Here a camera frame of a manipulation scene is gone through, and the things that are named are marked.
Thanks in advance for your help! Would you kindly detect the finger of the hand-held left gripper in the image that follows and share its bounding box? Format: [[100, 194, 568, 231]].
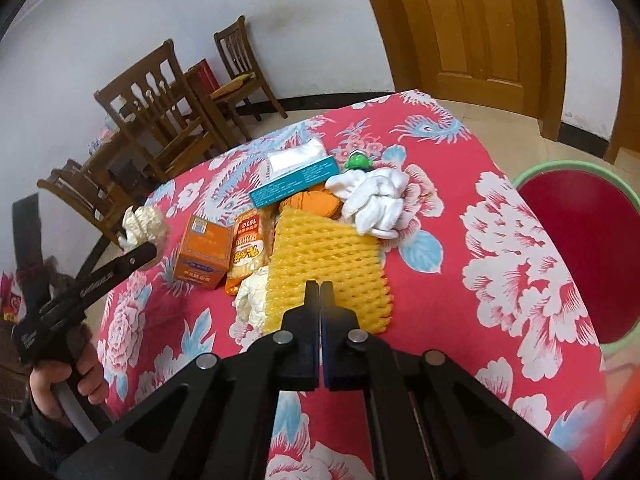
[[117, 241, 159, 279]]

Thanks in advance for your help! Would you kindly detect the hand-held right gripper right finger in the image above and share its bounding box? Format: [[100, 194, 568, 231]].
[[320, 281, 584, 480]]

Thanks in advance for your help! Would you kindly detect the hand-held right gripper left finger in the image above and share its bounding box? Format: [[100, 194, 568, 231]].
[[55, 280, 321, 480]]

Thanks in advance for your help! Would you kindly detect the white foam net ball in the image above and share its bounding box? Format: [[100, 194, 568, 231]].
[[122, 205, 168, 256]]

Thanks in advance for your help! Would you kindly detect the white foam net piece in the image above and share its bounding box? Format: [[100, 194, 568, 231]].
[[234, 266, 278, 333]]

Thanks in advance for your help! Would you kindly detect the yellow foam fruit net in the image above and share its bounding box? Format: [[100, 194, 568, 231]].
[[264, 207, 393, 333]]

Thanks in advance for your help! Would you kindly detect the orange cardboard box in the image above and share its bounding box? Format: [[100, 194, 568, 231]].
[[172, 215, 236, 291]]

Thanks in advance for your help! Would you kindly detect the white cloth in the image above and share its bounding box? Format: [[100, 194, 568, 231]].
[[325, 165, 408, 241]]

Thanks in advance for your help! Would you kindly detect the red bucket with green rim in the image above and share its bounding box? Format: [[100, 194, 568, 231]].
[[512, 160, 638, 358]]

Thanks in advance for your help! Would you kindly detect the person's left forearm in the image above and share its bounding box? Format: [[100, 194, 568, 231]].
[[20, 395, 108, 476]]

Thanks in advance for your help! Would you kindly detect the person's left hand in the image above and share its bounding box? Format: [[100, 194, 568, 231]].
[[27, 326, 109, 423]]

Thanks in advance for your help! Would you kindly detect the orange snack packet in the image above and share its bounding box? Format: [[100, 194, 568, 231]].
[[224, 209, 273, 297]]

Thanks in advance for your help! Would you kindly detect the low wooden chair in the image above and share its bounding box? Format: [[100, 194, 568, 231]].
[[37, 160, 126, 246]]

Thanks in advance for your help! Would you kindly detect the orange cloth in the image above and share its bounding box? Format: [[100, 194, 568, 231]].
[[279, 182, 343, 221]]

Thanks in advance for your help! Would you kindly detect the teal tissue box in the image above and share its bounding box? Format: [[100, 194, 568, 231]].
[[248, 137, 338, 208]]

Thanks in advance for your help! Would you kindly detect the large wooden chair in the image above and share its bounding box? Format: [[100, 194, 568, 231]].
[[94, 39, 228, 181]]

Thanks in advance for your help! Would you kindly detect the red box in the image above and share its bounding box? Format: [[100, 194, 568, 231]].
[[187, 59, 218, 92]]

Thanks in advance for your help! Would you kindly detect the yellow seat cushion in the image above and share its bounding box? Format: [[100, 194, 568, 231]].
[[210, 75, 256, 98]]

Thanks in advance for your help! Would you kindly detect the wooden chair with cushion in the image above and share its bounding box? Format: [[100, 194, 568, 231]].
[[214, 15, 288, 133]]

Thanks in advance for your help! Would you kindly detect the wooden panel door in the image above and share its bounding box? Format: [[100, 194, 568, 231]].
[[355, 0, 566, 141]]

